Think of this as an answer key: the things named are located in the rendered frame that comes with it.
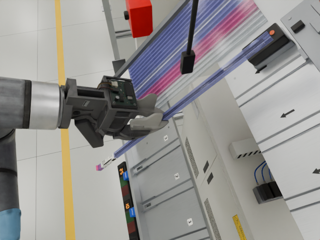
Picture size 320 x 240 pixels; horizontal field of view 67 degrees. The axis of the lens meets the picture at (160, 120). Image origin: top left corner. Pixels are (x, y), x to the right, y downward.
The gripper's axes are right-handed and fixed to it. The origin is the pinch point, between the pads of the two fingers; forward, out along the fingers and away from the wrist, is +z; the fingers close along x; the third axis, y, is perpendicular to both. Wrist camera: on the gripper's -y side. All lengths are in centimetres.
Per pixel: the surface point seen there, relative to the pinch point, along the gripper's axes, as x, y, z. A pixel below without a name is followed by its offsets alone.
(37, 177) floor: 35, -119, -13
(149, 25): 68, -22, 25
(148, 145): 4.4, -19.8, 7.8
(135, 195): -7.7, -27.1, 4.2
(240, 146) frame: 1.4, -15.4, 40.7
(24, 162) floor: 47, -122, -20
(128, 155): 4.7, -27.0, 4.2
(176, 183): -9.6, -13.6, 9.4
